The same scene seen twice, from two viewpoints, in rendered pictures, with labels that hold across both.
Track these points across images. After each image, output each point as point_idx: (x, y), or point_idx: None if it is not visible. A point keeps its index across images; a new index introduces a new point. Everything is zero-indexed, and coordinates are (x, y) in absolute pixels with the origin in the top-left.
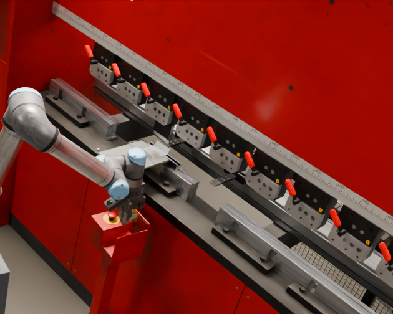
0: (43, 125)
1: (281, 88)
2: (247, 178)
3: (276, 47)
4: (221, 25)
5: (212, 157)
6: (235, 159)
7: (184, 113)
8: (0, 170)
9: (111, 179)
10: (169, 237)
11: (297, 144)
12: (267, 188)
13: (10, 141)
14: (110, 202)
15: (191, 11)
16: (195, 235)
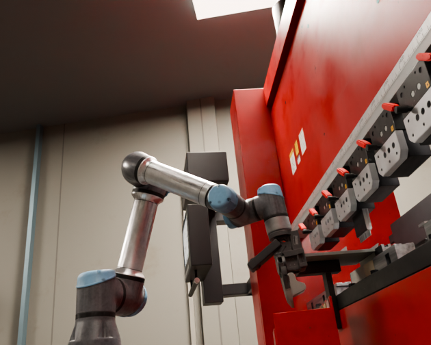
0: (137, 152)
1: (375, 15)
2: (410, 135)
3: (356, 2)
4: (334, 61)
5: (382, 172)
6: (393, 136)
7: (353, 170)
8: (129, 240)
9: (210, 187)
10: (378, 320)
11: (412, 20)
12: (427, 109)
13: (135, 205)
14: (252, 258)
15: (322, 90)
16: (388, 268)
